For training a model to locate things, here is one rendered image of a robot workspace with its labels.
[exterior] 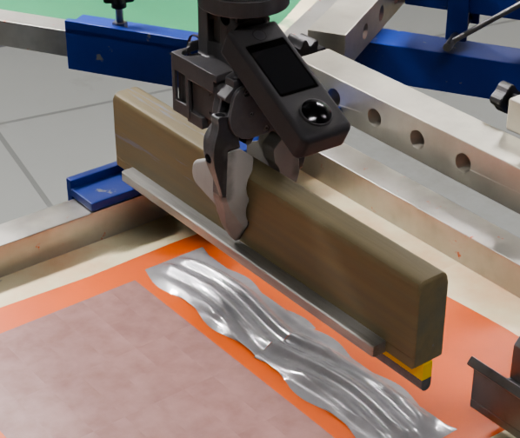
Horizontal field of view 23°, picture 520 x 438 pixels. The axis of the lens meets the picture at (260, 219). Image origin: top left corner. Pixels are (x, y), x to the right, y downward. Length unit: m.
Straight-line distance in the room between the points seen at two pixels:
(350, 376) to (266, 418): 0.09
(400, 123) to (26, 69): 2.85
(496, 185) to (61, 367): 0.48
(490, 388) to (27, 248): 0.49
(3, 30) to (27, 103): 2.12
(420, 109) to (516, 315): 0.29
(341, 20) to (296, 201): 0.65
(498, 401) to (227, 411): 0.22
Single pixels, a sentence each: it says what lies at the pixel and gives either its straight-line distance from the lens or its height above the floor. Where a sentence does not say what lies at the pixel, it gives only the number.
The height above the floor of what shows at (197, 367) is 0.96.
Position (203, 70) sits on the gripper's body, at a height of 1.23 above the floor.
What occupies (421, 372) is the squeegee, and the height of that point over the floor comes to 1.06.
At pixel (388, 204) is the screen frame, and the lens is 1.32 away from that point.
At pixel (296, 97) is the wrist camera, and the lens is 0.94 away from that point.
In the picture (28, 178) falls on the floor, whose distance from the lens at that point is 3.47.
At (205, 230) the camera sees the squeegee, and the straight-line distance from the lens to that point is 1.08.
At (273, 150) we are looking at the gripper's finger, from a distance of 1.03.
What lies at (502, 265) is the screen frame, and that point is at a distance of 1.23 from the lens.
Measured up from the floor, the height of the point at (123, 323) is 0.96.
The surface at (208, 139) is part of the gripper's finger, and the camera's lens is 0.99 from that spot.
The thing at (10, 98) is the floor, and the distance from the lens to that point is 3.94.
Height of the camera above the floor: 1.63
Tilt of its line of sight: 30 degrees down
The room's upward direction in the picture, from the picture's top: straight up
